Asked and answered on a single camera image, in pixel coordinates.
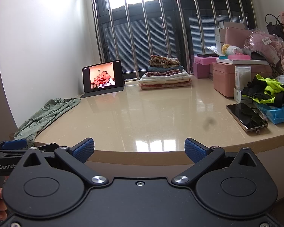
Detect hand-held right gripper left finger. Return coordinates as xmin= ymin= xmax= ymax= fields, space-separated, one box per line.
xmin=15 ymin=137 xmax=110 ymax=186

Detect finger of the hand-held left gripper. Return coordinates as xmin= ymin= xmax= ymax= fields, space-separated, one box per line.
xmin=0 ymin=139 xmax=58 ymax=158

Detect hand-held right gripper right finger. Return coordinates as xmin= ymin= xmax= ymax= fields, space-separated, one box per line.
xmin=171 ymin=137 xmax=266 ymax=186

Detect green bear print pants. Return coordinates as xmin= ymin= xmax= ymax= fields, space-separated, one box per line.
xmin=13 ymin=97 xmax=81 ymax=146

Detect stack of folded clothes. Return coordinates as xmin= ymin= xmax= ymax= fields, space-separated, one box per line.
xmin=138 ymin=55 xmax=192 ymax=90

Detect gold-edged smartphone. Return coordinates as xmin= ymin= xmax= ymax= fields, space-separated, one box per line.
xmin=226 ymin=102 xmax=269 ymax=133

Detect small white carton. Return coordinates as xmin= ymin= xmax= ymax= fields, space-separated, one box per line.
xmin=233 ymin=87 xmax=246 ymax=102

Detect black tablet with folding case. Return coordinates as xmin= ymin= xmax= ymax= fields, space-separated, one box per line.
xmin=81 ymin=60 xmax=126 ymax=98

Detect large salmon pink box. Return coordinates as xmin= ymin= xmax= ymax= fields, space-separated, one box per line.
xmin=212 ymin=62 xmax=273 ymax=97

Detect magenta pink box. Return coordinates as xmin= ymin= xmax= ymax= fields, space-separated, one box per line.
xmin=192 ymin=61 xmax=214 ymax=79

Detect clear cotton swab container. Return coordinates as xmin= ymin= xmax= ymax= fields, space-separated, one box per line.
xmin=234 ymin=65 xmax=252 ymax=89

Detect pink lidded box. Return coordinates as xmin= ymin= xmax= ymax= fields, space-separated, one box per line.
xmin=194 ymin=53 xmax=219 ymax=65

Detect blue plastic packet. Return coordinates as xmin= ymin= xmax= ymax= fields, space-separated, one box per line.
xmin=254 ymin=101 xmax=284 ymax=125

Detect neon yellow black garment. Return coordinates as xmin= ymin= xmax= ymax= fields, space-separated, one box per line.
xmin=241 ymin=73 xmax=284 ymax=107

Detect flat white box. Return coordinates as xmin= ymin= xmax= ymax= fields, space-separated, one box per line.
xmin=216 ymin=58 xmax=269 ymax=66

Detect pink plastic tray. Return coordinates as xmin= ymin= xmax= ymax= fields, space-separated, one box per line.
xmin=228 ymin=54 xmax=251 ymax=61

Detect white yellow plush toy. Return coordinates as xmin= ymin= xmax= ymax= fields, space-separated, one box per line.
xmin=221 ymin=44 xmax=243 ymax=57

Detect stack of white boxes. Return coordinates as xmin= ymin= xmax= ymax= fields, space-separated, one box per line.
xmin=214 ymin=21 xmax=248 ymax=52

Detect pink cushioned case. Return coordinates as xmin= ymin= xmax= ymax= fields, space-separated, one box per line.
xmin=225 ymin=27 xmax=254 ymax=52

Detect metal window grille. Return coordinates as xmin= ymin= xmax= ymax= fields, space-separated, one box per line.
xmin=90 ymin=0 xmax=256 ymax=81

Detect pink tulle in clear bag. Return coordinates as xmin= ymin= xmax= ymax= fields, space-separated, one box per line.
xmin=245 ymin=29 xmax=284 ymax=58

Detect black handbag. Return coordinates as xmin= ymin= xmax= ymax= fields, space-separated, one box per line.
xmin=264 ymin=14 xmax=284 ymax=43

